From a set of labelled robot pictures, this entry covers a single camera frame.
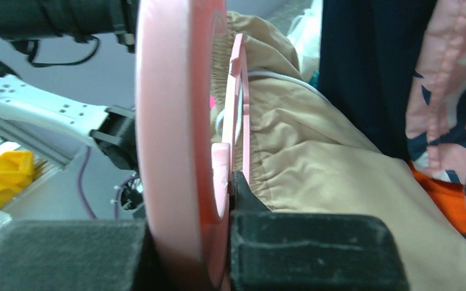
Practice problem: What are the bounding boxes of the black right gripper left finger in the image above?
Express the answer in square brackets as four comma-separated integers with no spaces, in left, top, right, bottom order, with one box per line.
[0,220,165,291]

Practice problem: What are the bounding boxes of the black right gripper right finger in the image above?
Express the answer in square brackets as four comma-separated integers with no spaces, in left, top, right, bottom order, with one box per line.
[229,171,410,290]

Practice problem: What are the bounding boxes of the pink notched hanger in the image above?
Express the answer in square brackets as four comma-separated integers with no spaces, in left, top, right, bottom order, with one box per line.
[135,1,248,290]

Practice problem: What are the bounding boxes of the beige drawstring shorts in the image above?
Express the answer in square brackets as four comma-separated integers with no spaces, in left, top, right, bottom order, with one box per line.
[210,12,466,290]

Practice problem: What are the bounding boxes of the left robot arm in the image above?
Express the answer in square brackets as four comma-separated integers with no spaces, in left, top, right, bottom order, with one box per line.
[0,1,140,171]

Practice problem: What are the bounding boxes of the yellow plastic bin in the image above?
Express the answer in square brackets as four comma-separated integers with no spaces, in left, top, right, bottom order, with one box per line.
[0,151,35,208]

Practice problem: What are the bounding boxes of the orange mesh garment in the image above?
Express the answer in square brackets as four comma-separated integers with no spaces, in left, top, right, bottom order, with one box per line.
[408,162,466,235]

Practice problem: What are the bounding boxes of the pink shark print garment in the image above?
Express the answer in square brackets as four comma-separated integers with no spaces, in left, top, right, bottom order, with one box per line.
[405,1,466,207]

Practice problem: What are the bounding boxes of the navy blue hanging garment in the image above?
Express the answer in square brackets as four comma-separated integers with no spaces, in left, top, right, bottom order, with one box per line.
[318,0,436,160]

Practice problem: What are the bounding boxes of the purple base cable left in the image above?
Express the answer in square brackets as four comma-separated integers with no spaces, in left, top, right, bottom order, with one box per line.
[76,146,141,221]

